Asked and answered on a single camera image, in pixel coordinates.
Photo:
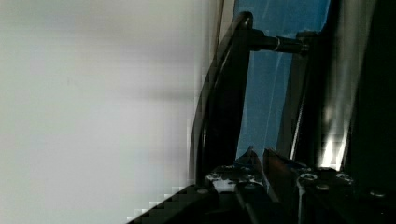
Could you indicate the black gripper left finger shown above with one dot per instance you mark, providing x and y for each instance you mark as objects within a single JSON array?
[{"x": 230, "y": 194}]

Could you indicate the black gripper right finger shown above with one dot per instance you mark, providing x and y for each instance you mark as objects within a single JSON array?
[{"x": 324, "y": 195}]

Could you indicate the silver black toaster oven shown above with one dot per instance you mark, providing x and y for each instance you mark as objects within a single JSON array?
[{"x": 312, "y": 80}]

